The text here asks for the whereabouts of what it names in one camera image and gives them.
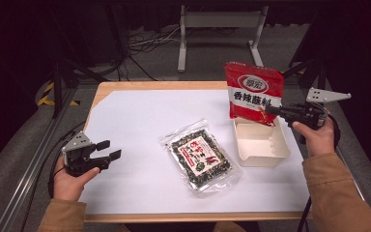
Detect clear dried seaweed packet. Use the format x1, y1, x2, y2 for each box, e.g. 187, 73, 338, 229
159, 118, 243, 198

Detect bundle of floor cables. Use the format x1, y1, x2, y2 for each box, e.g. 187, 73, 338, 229
115, 27, 183, 81

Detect red seasoning packet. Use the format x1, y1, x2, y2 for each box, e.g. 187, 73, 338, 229
223, 61, 285, 128

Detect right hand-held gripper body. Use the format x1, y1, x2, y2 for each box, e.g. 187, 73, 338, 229
283, 87, 352, 131

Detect left hand-held gripper cable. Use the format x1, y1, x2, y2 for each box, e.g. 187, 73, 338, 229
46, 130, 80, 199

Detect person's left hand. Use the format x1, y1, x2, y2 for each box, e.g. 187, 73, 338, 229
52, 156, 101, 203

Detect black metal stand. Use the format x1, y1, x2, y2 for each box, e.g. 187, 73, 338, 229
49, 57, 110, 119
270, 57, 328, 119

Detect white paper sheet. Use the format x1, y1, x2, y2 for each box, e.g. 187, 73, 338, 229
78, 89, 312, 216

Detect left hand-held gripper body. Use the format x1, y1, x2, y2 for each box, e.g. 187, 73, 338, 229
61, 130, 111, 178

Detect person's right hand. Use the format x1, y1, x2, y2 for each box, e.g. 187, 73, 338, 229
292, 116, 336, 159

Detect yellow and black hazard tape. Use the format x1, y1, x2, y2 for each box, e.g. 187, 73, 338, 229
37, 81, 80, 107

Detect white metal stand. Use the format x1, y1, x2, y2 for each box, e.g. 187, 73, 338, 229
177, 4, 270, 73

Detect white plastic container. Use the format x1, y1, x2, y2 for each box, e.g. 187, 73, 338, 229
232, 115, 291, 168

